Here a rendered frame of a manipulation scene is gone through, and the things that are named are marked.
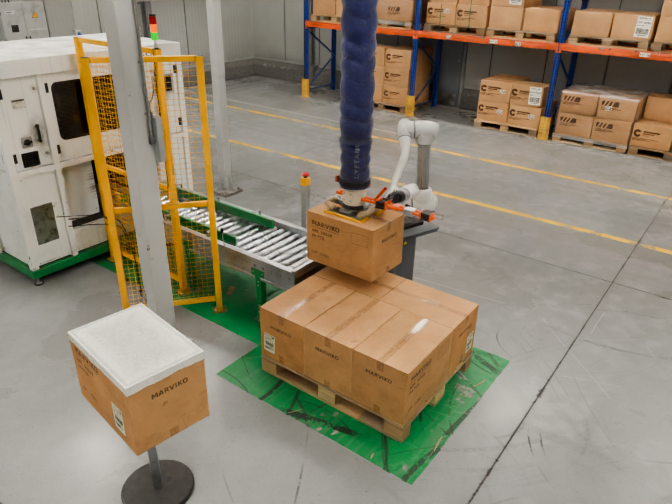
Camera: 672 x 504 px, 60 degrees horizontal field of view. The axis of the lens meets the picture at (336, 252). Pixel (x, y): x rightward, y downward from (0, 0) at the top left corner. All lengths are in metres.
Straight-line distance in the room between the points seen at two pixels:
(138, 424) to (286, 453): 1.18
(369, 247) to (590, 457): 1.91
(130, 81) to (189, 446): 2.29
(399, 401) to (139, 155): 2.30
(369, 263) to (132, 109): 1.85
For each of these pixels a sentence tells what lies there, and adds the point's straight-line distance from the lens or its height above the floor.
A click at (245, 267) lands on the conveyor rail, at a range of 4.75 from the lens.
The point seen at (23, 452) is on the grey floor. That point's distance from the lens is 4.16.
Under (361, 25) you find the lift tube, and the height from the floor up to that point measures 2.36.
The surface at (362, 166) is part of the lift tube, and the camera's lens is 4.02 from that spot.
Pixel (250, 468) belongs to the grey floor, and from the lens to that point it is 3.69.
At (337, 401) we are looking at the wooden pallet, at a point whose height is 0.04.
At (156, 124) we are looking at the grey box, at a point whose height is 1.73.
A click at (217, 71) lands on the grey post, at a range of 7.29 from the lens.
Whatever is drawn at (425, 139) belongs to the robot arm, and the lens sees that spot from 4.60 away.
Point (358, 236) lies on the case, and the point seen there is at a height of 1.00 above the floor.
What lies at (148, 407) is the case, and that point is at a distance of 2.86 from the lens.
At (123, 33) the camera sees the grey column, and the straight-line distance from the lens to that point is 3.91.
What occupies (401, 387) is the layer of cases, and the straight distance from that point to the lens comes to 3.58.
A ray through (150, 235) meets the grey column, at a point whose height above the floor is 0.96.
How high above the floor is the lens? 2.69
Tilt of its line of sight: 26 degrees down
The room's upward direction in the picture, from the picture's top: 1 degrees clockwise
